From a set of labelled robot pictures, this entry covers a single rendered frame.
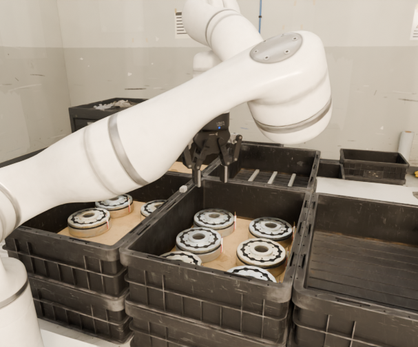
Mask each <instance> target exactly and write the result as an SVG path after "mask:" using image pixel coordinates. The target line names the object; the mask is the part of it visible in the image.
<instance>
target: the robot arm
mask: <svg viewBox="0 0 418 347"><path fill-rule="evenodd" d="M182 24H183V26H184V29H185V31H186V33H187V34H188V35H189V36H190V37H191V38H192V39H193V40H195V41H197V42H199V43H201V44H203V45H206V46H208V47H210V48H211V50H209V51H206V52H200V53H197V54H196V55H195V56H194V59H193V78H192V79H191V80H190V81H187V82H186V83H183V84H182V85H179V86H178V87H175V88H173V89H171V90H169V91H167V92H164V93H162V94H160V95H158V96H155V97H153V98H151V99H149V100H147V101H145V102H142V103H139V104H137V105H135V106H133V107H130V108H128V109H125V110H123V111H121V112H117V113H115V114H112V115H111V116H108V117H106V118H104V119H101V120H99V121H97V122H95V123H92V124H91V125H88V126H86V127H84V128H82V129H80V130H78V131H76V132H74V133H73V134H70V135H69V136H66V137H65V138H63V139H61V140H60V141H58V142H56V143H54V144H53V145H51V146H50V147H48V148H47V149H45V150H44V151H42V152H41V153H39V154H37V155H35V156H33V157H31V158H29V159H27V160H23V161H21V162H17V163H14V164H12V165H8V166H6V167H2V168H0V243H1V242H2V241H3V240H4V239H5V238H6V237H8V236H9V235H10V234H11V233H12V232H13V231H14V230H15V229H16V228H17V227H18V226H20V225H21V224H23V223H24V222H25V221H27V220H29V219H30V218H33V217H34V216H36V215H38V214H40V213H43V212H44V211H47V210H48V209H51V208H52V207H55V206H58V205H60V204H65V203H69V202H96V201H101V200H107V199H110V198H114V197H116V196H120V195H123V194H124V193H127V192H130V191H133V190H135V189H137V188H140V187H143V186H144V185H148V184H149V183H151V182H153V181H155V180H157V179H159V178H160V177H161V176H163V175H164V174H165V173H166V172H167V171H168V170H169V169H170V167H171V166H172V165H173V164H174V163H175V162H176V160H177V159H178V157H179V156H180V155H181V158H182V163H183V165H184V166H186V167H187V168H188V169H192V182H193V183H194V184H195V185H196V186H197V187H201V170H200V168H201V166H202V162H203V161H204V160H205V158H206V155H209V154H218V156H219V159H220V162H221V163H222V164H220V181H222V182H223V183H224V182H227V179H229V165H230V164H231V163H233V162H237V161H238V156H239V153H240V146H241V142H242V135H240V134H237V133H232V134H230V132H229V121H230V109H232V108H234V107H236V106H238V105H241V104H243V103H245V102H247V104H248V106H249V109H250V112H251V115H252V117H253V119H254V121H255V124H256V125H257V127H258V129H259V130H260V131H261V132H262V134H263V135H264V136H266V137H267V138H268V139H269V140H272V141H274V142H276V143H280V144H284V145H294V144H299V143H304V142H306V141H308V140H311V139H313V138H315V137H316V136H318V135H319V134H320V133H321V132H322V131H324V129H325V128H326V126H327V125H328V123H329V121H330V119H331V114H332V107H333V105H332V96H331V86H330V81H329V76H328V67H327V63H326V56H325V51H324V46H323V43H322V41H321V39H320V38H319V37H318V35H316V34H314V33H312V32H308V31H303V30H301V31H292V32H286V33H283V34H279V35H276V36H273V37H271V38H269V39H266V40H263V38H262V37H261V35H260V33H259V32H258V31H257V30H256V28H255V27H254V25H253V24H252V23H251V22H250V21H249V20H248V19H246V18H245V17H244V16H242V15H241V14H240V8H239V5H238V3H237V1H236V0H187V1H186V2H185V4H184V6H183V8H182ZM228 141H230V143H231V144H230V148H229V154H228V152H227V148H226V147H225V145H226V144H227V142H228ZM192 143H193V144H194V145H195V146H196V148H195V151H194V157H193V160H192V161H191V156H190V152H189V149H190V148H191V144H192ZM0 347H44V345H43V339H42V336H41V331H40V327H39V322H38V319H37V315H36V310H35V307H34V301H33V298H32V292H31V289H30V283H29V280H28V274H27V271H26V269H25V266H24V264H23V263H22V262H21V261H20V260H18V259H15V258H13V257H0Z"/></svg>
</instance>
